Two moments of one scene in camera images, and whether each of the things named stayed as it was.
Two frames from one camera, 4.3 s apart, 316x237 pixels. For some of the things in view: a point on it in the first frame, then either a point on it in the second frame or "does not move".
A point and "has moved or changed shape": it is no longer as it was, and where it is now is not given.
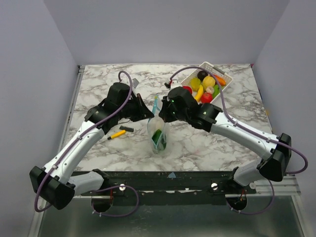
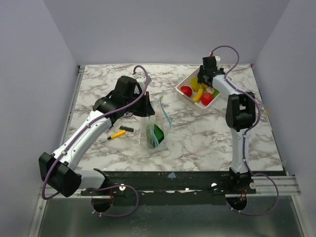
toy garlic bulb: (210, 89) does not move
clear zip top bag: (157, 131) has moved or changed shape
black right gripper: (165, 110) -> (205, 74)
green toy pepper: (216, 91) does not move
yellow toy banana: (200, 93) does not move
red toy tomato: (206, 98) does not move
